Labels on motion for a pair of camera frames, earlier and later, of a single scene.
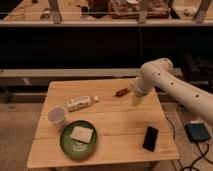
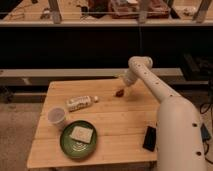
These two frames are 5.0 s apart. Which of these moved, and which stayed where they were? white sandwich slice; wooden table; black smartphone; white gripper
Moved: white gripper
Stayed: black smartphone; white sandwich slice; wooden table
